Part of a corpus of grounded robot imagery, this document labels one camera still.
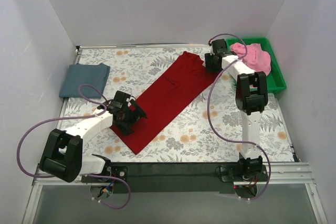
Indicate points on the folded blue-grey t-shirt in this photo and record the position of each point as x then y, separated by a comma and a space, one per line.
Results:
78, 74

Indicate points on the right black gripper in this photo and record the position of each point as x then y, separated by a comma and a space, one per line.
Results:
210, 63

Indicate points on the aluminium frame rail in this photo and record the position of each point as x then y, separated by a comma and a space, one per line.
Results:
283, 193

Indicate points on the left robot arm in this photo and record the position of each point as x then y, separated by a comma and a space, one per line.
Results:
63, 153

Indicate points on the green plastic bin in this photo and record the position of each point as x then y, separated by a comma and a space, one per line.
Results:
275, 80

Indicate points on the red t-shirt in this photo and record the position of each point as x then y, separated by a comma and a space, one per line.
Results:
166, 98

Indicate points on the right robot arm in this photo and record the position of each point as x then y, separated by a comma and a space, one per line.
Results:
251, 98

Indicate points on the pink t-shirt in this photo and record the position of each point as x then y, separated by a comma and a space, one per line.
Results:
256, 58

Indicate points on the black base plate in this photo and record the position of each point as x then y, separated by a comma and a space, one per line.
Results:
178, 177

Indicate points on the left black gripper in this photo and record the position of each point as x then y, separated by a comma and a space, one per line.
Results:
132, 114

